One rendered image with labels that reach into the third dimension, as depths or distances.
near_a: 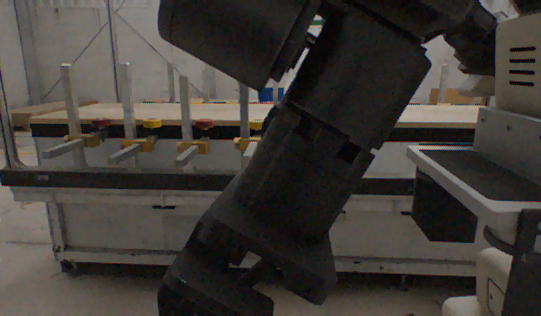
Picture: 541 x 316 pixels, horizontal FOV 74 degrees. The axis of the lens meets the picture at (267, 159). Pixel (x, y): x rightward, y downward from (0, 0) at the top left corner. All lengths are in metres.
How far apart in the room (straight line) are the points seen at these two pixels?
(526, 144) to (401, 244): 1.59
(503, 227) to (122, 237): 1.97
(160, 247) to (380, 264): 1.18
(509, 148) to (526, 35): 0.13
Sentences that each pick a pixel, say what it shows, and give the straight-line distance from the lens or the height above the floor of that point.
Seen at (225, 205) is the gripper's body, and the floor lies 1.09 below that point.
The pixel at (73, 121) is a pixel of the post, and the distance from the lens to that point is 1.76.
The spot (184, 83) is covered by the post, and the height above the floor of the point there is 1.08.
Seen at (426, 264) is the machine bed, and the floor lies 0.16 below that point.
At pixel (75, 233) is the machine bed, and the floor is 0.26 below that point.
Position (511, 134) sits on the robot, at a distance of 0.51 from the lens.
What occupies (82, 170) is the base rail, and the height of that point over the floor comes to 0.70.
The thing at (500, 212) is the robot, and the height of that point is 1.04.
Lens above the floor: 1.16
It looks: 15 degrees down
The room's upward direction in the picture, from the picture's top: straight up
